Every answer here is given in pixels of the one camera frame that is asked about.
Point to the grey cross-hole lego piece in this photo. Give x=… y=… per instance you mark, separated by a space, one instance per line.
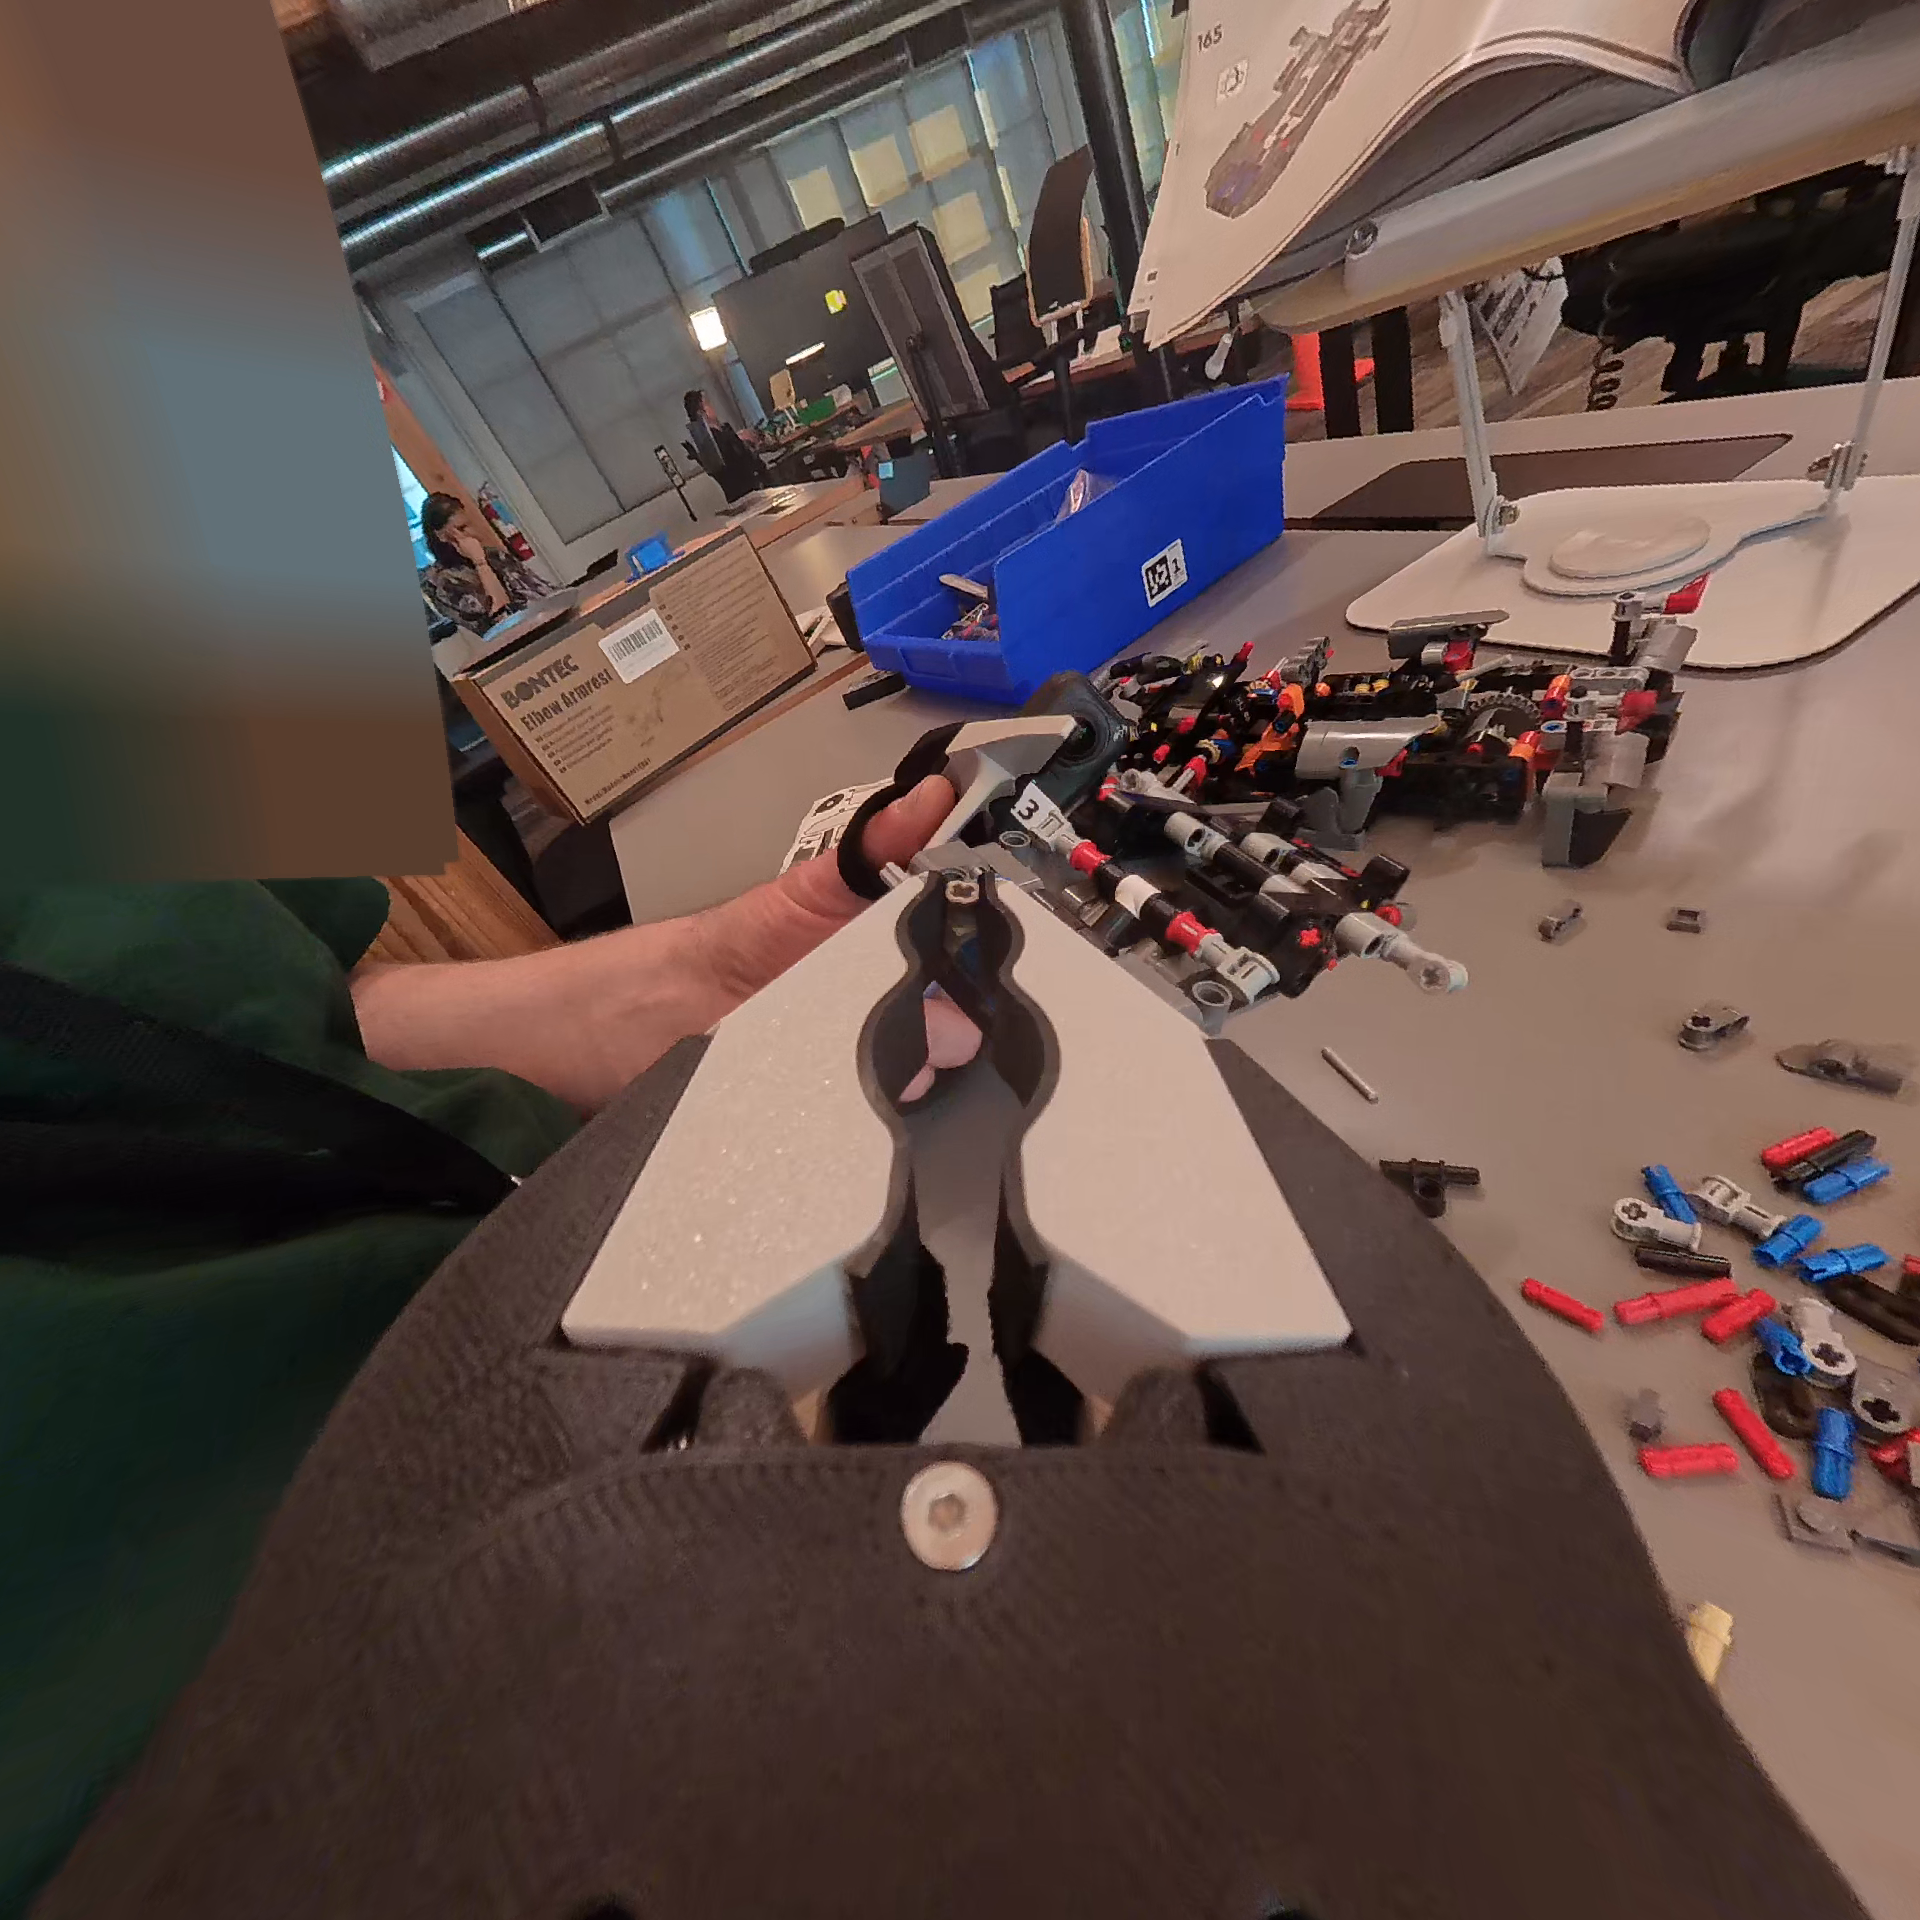
x=1714 y=1029

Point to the brown cardboard box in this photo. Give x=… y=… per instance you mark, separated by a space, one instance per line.
x=647 y=676

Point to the person's left forearm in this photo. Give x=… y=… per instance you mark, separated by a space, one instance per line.
x=526 y=1003

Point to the pile of lego pins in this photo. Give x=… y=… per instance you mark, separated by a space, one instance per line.
x=1771 y=1320

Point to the small lego sub-assembly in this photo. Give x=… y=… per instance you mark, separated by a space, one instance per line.
x=1247 y=886

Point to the black steel pillar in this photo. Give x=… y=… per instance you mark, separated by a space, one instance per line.
x=1119 y=150

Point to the white book stand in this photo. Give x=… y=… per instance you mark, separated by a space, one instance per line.
x=1650 y=585

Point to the person's green shirt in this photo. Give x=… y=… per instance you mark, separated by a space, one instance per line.
x=152 y=1424

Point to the lego sticker sheet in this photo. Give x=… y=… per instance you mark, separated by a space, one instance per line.
x=818 y=817

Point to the black lego cross connector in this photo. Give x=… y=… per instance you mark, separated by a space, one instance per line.
x=1427 y=1182

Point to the blue plastic bin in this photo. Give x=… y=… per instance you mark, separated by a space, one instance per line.
x=1079 y=585

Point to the dark grey lego joint piece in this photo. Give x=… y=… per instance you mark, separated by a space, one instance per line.
x=1844 y=1065

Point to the black monitor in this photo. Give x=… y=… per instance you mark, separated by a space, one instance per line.
x=796 y=314

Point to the grey lego connector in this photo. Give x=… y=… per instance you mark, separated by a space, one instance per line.
x=1561 y=919

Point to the white lego axle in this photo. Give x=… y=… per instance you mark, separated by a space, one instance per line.
x=1347 y=1073

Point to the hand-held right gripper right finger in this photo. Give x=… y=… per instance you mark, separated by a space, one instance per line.
x=1171 y=1171

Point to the lego instruction booklet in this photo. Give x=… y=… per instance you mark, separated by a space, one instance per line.
x=1351 y=118

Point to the person's left hand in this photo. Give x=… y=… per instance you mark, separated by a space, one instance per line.
x=796 y=929

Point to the dark desk mat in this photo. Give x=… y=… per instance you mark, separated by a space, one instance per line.
x=1546 y=480

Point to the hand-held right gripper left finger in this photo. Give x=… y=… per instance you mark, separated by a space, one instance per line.
x=750 y=1171

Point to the large lego vehicle model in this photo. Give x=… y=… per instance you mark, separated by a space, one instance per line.
x=1425 y=735

